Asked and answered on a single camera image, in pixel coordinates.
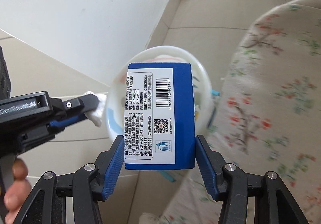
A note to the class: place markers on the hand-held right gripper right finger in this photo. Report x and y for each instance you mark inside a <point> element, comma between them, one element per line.
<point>206,168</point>

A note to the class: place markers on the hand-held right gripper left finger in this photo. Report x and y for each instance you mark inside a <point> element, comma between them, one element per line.
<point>113,168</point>

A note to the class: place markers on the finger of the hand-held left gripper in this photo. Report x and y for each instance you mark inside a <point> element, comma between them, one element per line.
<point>77,105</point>
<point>67,121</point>

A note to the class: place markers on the white tissue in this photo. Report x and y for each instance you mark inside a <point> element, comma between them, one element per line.
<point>100,108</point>

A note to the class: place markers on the white round trash bin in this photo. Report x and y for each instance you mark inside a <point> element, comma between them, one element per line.
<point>117,93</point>

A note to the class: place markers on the blue cardboard box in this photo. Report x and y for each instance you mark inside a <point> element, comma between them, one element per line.
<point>183,113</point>

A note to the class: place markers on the person's left hand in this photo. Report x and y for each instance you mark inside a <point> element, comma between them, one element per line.
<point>17,196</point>

